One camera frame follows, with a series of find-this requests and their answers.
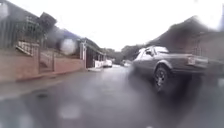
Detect white vehicle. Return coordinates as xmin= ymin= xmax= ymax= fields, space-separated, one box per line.
xmin=102 ymin=59 xmax=114 ymax=69

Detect distant trees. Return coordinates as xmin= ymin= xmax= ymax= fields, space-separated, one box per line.
xmin=101 ymin=43 xmax=148 ymax=64

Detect low building with white posts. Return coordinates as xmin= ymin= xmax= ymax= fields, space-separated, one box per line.
xmin=56 ymin=28 xmax=108 ymax=70

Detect wet grey asphalt road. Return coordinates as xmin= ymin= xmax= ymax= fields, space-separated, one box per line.
xmin=0 ymin=64 xmax=224 ymax=128

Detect grey pickup truck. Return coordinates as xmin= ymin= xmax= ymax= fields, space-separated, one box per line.
xmin=129 ymin=45 xmax=224 ymax=93

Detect pale pavement strip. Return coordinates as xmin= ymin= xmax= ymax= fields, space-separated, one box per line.
xmin=0 ymin=68 xmax=89 ymax=100

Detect brick building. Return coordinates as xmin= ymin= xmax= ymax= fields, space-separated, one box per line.
xmin=146 ymin=14 xmax=224 ymax=62

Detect building with railing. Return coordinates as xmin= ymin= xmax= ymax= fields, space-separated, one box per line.
xmin=0 ymin=0 xmax=58 ymax=58

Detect red brick wall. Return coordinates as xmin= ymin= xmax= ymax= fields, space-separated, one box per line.
xmin=0 ymin=49 xmax=86 ymax=83

